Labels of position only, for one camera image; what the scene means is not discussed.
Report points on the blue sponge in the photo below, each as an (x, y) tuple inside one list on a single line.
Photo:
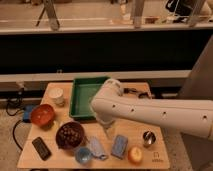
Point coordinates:
[(119, 146)]

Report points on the white paper cup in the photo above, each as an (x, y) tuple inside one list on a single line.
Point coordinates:
[(57, 96)]

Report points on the black remote control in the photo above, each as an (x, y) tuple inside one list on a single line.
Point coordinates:
[(41, 148)]

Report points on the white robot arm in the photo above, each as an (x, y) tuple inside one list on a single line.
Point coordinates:
[(194, 117)]

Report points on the black handled peeler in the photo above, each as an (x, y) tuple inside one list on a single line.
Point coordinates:
[(140, 94)]

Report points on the dark purple bowl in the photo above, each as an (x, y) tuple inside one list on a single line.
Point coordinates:
[(73, 145)]

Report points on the small blue cup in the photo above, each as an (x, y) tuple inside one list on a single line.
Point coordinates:
[(83, 155)]

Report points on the blue power adapter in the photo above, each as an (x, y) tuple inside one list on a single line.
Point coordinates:
[(27, 111)]

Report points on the shiny metal cup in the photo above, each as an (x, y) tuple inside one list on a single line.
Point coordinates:
[(149, 138)]

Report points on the purple grapes bunch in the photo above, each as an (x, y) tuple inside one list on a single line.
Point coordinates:
[(69, 134)]

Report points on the green plastic tray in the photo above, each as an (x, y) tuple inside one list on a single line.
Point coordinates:
[(83, 90)]

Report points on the orange bowl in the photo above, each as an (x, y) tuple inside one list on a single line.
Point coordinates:
[(42, 115)]

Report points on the blue grey cloth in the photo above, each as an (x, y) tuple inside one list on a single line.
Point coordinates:
[(97, 149)]

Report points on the yellow apple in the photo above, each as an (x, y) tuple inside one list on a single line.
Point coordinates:
[(135, 155)]

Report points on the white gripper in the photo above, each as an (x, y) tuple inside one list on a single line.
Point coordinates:
[(109, 130)]

